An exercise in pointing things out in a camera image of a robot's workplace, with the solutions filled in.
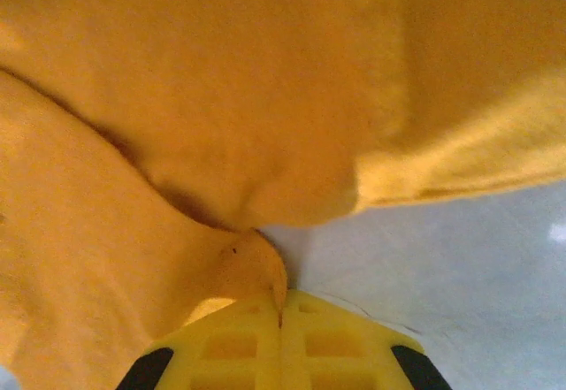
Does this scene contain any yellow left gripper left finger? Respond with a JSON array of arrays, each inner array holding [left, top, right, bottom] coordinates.
[[115, 297, 283, 390]]

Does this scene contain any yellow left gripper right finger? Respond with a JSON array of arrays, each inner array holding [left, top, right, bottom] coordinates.
[[280, 289, 453, 390]]

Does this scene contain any yellow t-shirt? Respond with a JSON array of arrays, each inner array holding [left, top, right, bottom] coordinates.
[[0, 0, 566, 390]]

